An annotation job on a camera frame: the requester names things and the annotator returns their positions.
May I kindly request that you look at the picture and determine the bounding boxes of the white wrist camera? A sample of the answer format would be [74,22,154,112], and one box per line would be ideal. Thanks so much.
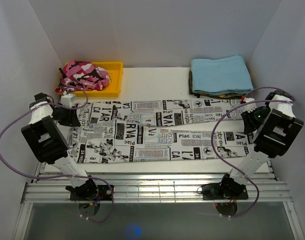
[60,93,77,108]
[240,96,257,113]

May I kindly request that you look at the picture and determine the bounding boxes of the olive camouflage folded trousers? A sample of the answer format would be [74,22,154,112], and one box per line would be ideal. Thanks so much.
[188,70,245,100]

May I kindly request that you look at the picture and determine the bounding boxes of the light blue folded trousers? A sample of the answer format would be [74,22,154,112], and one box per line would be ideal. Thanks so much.
[190,55,254,96]

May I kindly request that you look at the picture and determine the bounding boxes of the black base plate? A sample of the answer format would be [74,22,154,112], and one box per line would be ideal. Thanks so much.
[201,183,249,200]
[65,184,115,202]

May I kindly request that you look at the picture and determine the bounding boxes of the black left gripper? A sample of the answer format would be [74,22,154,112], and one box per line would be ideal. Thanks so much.
[51,104,81,127]

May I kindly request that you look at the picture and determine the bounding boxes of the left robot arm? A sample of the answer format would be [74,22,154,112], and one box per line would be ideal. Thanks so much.
[21,92,99,200]

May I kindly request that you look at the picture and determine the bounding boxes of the newspaper print trousers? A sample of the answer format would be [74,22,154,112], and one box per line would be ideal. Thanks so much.
[67,98,254,164]

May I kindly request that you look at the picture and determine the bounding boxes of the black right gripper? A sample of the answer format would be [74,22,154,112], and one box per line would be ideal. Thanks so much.
[241,105,272,135]

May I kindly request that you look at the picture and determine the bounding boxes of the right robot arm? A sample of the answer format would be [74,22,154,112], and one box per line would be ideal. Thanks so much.
[218,89,304,199]

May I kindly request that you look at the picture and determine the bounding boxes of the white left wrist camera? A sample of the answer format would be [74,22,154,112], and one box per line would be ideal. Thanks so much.
[60,93,77,108]

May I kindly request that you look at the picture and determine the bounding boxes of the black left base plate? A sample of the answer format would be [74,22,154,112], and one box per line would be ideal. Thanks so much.
[65,184,115,202]

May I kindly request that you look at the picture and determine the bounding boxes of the aluminium rail frame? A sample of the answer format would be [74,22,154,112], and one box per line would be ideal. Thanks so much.
[21,169,292,204]

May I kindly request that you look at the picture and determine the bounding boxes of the yellow plastic tray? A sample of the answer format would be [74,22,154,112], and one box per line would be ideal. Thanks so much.
[57,61,124,98]

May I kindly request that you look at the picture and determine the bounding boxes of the pink camouflage trousers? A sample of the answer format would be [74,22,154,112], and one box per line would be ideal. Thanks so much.
[55,60,111,93]

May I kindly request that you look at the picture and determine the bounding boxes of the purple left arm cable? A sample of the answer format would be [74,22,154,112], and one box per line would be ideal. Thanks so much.
[0,86,116,223]

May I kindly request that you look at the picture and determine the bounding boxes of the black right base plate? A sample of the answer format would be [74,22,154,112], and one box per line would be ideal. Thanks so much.
[201,183,249,200]

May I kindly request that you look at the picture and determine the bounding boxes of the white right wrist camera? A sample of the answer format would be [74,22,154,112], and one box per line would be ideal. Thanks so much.
[240,96,257,113]

